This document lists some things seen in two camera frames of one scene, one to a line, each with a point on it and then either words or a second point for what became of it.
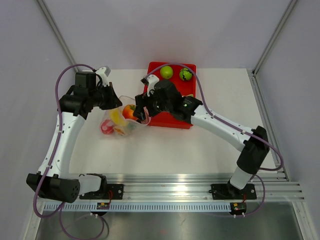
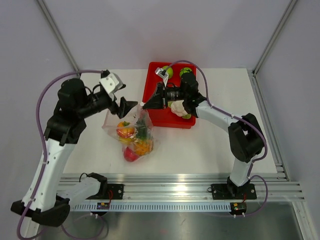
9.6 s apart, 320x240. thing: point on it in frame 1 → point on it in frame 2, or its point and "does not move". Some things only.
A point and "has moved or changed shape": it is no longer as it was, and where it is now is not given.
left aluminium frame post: [53, 24] does not move
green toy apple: [166, 72] does not move
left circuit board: [104, 205] does not move
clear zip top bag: [121, 120] has moved or changed shape
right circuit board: [238, 208] does not move
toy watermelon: [185, 74] does not move
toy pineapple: [119, 130] → [144, 144]
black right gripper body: [153, 103] → [175, 94]
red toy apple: [107, 127] → [129, 156]
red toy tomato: [128, 112] → [124, 131]
